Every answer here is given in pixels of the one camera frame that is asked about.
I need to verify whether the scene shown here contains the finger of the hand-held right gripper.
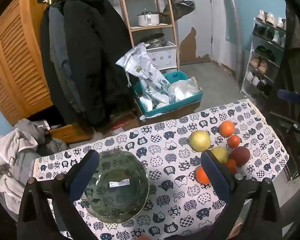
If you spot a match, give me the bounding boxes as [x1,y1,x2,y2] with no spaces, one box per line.
[277,89,300,104]

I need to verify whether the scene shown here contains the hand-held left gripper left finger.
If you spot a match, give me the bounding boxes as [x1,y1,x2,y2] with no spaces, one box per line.
[16,149,100,240]

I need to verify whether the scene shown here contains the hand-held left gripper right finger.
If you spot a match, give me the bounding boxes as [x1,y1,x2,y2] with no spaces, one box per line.
[200,150,283,240]

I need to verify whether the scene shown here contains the large orange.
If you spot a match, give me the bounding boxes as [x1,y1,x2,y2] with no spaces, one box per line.
[219,120,235,137]
[195,165,210,185]

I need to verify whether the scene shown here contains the small yellow apple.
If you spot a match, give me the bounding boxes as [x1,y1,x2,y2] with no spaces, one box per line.
[211,147,229,164]

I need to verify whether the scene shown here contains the small orange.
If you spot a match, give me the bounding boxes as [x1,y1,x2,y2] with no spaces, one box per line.
[226,158,237,174]
[227,135,241,149]

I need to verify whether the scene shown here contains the red apple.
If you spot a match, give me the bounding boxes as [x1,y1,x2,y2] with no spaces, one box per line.
[230,146,250,166]

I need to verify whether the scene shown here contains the large yellow apple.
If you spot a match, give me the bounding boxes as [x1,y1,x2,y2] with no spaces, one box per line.
[189,130,212,152]

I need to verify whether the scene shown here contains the green glass bowl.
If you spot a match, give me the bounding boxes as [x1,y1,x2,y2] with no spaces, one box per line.
[76,149,150,223]

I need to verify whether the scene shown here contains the group of shoes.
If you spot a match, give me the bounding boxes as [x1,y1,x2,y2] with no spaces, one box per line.
[245,9,287,93]

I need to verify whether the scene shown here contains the wooden drawer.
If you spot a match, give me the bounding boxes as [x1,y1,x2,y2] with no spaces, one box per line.
[49,124,93,143]

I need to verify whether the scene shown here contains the cat print tablecloth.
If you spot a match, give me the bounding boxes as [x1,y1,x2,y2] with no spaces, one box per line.
[33,99,290,240]

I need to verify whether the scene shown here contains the white shoe rack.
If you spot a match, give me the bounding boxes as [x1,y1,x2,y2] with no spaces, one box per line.
[241,17,287,98]

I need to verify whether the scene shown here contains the flat cardboard pieces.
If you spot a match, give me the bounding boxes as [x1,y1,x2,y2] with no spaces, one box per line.
[110,111,140,135]

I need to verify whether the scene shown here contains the pile of grey clothes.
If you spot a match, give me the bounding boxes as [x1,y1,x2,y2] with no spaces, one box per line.
[0,119,70,220]

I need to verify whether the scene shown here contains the teal plastic basket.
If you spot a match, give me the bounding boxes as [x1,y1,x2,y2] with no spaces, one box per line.
[133,70,204,118]

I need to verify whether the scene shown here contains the grey metal pipe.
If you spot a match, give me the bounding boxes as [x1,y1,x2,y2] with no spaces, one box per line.
[220,0,244,80]

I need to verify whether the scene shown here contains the clear plastic bags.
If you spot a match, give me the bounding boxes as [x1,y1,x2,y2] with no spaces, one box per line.
[169,79,199,103]

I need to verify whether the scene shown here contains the white door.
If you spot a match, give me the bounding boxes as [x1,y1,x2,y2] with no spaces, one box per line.
[209,0,238,69]

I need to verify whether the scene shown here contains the white printed plastic bag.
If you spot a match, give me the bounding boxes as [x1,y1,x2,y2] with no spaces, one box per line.
[116,43,171,104]

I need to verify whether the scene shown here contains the black coat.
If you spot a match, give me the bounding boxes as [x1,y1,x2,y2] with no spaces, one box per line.
[40,0,138,125]

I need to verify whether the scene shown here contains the white plastic crate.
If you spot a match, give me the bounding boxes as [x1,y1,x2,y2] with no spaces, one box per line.
[146,41,178,71]

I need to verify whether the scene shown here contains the wooden louvred wardrobe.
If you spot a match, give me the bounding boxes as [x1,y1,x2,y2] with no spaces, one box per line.
[0,0,53,125]

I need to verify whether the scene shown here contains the grey coat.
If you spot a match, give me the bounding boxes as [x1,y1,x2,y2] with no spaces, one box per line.
[49,5,85,113]

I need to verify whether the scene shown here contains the wooden shelf rack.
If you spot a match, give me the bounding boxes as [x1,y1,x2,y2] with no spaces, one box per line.
[117,0,180,70]

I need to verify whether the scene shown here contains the grey hanging bag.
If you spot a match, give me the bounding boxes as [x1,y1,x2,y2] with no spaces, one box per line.
[162,0,195,24]

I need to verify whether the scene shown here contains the steel pot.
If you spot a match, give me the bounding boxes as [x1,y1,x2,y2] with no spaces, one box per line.
[145,33,165,48]

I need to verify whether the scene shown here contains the white cooking pot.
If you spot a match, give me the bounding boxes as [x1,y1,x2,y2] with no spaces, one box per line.
[137,9,163,27]

